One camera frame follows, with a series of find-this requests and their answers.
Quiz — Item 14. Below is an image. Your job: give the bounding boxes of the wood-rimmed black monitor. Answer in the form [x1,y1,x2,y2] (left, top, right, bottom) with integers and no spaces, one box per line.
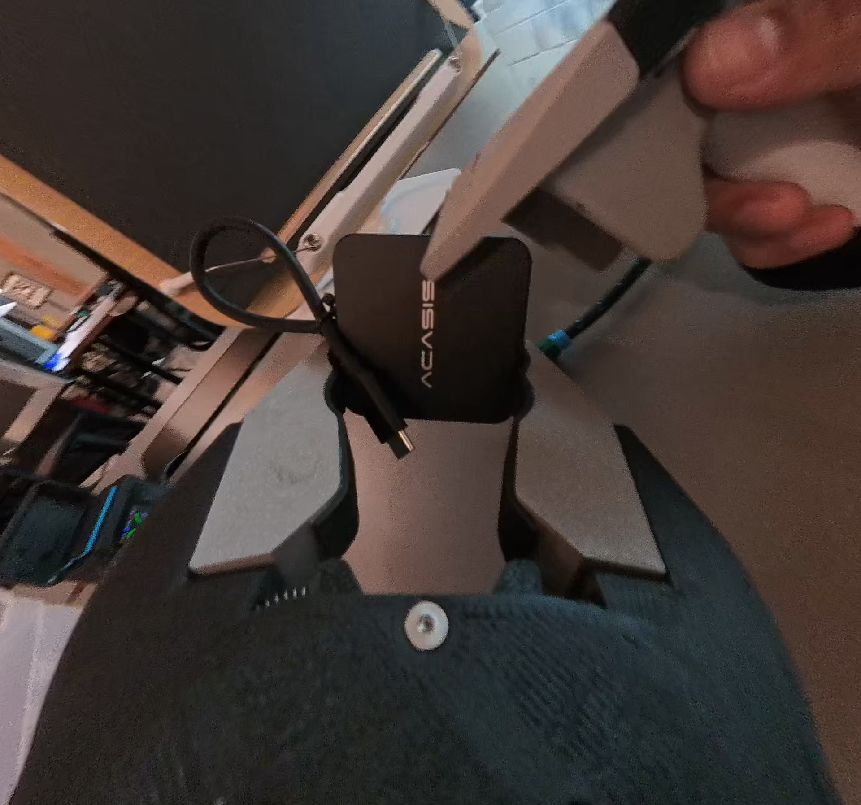
[0,0,499,331]

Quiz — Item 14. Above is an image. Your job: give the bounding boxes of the translucent plastic storage box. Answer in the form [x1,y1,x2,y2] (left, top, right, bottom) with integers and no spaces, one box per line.
[471,0,650,66]

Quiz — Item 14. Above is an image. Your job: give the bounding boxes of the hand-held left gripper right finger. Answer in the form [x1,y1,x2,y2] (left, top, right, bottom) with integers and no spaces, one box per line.
[500,339,668,577]

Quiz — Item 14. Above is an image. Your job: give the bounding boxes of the dark grey USB hub adapter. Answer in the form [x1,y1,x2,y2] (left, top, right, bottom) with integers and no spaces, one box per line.
[190,216,534,461]

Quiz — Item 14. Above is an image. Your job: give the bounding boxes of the black braided HDMI cable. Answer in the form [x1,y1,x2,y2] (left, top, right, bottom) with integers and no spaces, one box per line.
[545,259,652,358]

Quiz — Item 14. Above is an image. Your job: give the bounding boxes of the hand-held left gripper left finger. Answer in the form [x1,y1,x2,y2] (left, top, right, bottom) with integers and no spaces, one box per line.
[187,346,359,575]

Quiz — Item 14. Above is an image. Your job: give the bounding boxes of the dark grey power station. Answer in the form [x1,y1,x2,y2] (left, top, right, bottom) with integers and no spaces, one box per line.
[0,475,165,587]

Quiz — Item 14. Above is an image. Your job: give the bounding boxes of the person's right hand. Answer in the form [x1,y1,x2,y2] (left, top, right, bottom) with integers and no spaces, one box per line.
[681,0,861,269]

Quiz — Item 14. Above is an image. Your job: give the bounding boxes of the white monitor stand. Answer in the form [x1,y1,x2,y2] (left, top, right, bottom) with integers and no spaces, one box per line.
[283,45,499,261]

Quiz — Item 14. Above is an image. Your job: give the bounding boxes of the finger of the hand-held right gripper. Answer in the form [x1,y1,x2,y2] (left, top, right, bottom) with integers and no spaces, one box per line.
[420,18,640,280]
[503,74,709,272]

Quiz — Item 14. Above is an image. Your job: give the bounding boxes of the thin steel wire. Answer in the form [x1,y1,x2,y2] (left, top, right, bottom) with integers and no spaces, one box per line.
[161,240,318,295]

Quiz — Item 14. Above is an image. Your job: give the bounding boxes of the white paper marker tag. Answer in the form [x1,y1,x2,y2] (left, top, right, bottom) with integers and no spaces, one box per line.
[0,272,51,309]

